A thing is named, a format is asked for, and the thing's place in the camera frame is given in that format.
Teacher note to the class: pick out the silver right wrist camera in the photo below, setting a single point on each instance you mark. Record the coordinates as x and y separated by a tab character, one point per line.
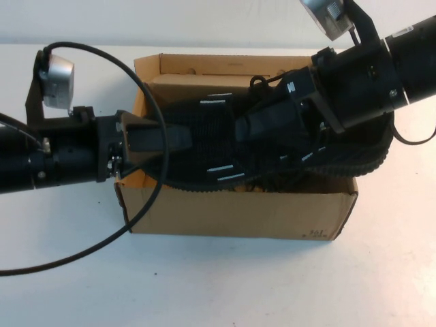
327	17

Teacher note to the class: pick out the black right camera mount bracket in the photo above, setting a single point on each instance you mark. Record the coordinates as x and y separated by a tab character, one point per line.
366	24

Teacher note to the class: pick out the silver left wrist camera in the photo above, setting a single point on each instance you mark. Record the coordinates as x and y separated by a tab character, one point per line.
58	81

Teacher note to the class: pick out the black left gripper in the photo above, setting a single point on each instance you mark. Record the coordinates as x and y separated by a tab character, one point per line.
78	156

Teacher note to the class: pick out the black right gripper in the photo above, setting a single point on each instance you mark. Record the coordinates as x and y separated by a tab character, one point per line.
354	88

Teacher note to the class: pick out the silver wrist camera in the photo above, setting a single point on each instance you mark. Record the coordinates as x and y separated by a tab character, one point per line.
58	81
327	17

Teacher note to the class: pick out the black sneaker with white tag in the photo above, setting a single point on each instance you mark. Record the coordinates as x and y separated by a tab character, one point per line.
211	136

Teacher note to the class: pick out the brown cardboard shoe box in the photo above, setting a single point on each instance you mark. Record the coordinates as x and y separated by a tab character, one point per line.
221	211

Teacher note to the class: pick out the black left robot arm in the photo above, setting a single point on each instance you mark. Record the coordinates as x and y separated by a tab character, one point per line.
17	160

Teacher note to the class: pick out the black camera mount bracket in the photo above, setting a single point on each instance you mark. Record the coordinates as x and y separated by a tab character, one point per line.
366	24
35	105

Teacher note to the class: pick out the black left camera mount bracket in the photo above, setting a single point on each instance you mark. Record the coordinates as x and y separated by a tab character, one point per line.
35	105

